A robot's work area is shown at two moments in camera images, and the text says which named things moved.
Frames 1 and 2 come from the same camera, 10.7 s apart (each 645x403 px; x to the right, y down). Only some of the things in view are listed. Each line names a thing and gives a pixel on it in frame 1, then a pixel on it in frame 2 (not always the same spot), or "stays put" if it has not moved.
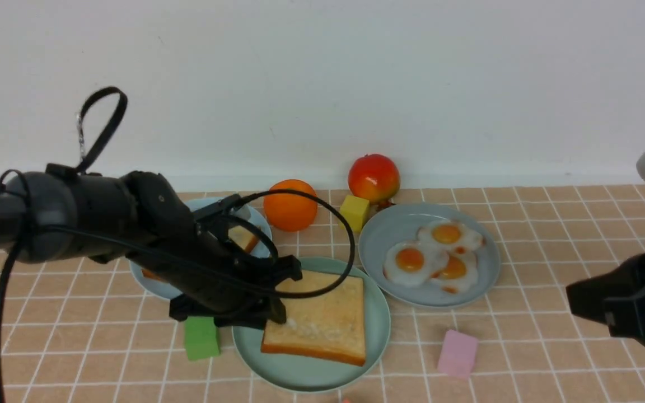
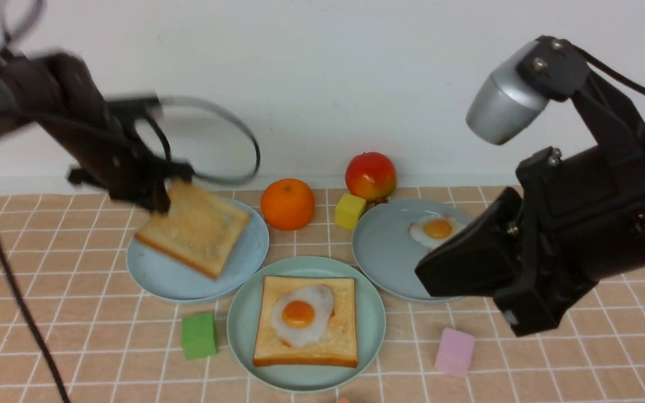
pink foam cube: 457,354 stays put
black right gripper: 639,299 to 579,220
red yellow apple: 374,176 stays put
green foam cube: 200,338 stays put
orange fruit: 291,212 stays put
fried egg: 411,263 to 301,316
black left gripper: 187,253 to 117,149
